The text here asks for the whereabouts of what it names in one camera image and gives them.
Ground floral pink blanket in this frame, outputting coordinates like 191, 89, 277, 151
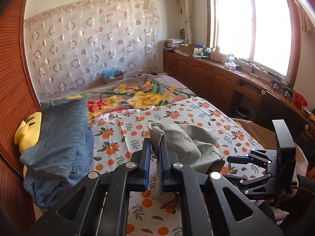
55, 74, 196, 121

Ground window with wooden frame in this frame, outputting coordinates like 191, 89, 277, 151
209, 0, 301, 85

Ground sheer circle pattern curtain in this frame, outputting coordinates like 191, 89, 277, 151
24, 0, 160, 100

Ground long wooden cabinet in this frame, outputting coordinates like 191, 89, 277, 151
163, 52, 314, 143

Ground cardboard box on cabinet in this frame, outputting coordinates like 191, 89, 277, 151
179, 44, 203, 56

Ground yellow plush toy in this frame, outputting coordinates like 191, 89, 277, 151
14, 111, 43, 178

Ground stack of blue jeans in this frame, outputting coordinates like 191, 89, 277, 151
20, 98, 94, 210

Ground stack of books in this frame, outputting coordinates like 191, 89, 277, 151
163, 39, 185, 52

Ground orange print bed sheet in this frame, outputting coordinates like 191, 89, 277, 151
90, 98, 264, 235

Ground white plastic jug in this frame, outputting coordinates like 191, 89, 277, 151
212, 46, 221, 62

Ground grey-green pants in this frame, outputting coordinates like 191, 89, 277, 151
147, 122, 226, 201

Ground blue item on box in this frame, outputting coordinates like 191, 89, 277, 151
101, 69, 124, 84

